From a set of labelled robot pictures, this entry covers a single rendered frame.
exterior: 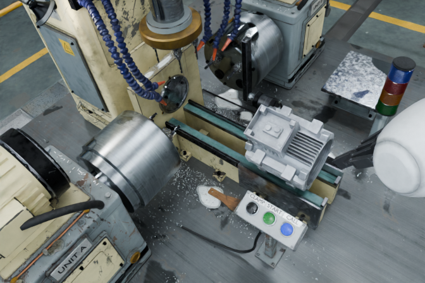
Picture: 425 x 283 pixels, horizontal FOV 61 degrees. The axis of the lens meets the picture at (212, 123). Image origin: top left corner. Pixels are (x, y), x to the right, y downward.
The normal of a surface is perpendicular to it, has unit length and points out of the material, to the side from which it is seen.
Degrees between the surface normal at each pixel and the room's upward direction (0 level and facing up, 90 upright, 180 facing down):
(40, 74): 0
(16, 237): 90
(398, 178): 83
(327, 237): 0
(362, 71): 0
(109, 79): 90
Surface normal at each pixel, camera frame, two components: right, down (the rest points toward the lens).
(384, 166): -0.88, 0.32
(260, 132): -0.32, -0.36
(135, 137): 0.20, -0.47
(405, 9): -0.09, -0.66
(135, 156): 0.39, -0.29
